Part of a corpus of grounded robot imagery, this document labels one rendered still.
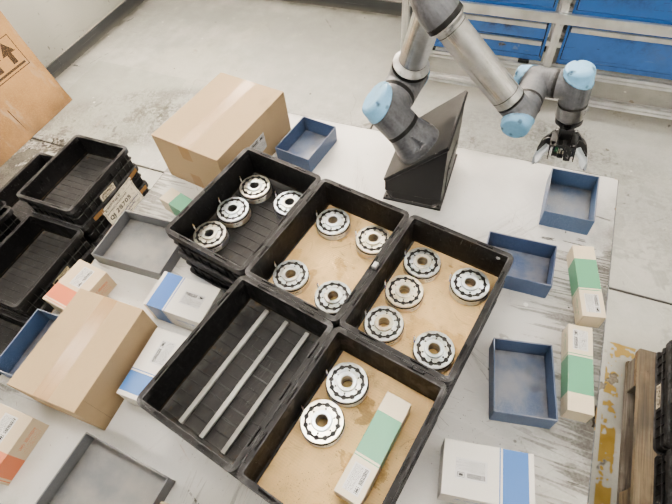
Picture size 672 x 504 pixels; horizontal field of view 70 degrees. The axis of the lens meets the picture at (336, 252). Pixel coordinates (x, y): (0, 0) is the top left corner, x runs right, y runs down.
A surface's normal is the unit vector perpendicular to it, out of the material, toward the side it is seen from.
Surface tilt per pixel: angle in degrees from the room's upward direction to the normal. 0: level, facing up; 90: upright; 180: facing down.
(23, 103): 72
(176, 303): 0
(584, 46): 90
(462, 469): 0
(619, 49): 90
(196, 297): 0
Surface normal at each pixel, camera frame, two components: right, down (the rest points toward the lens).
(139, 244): -0.08, -0.58
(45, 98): 0.85, 0.09
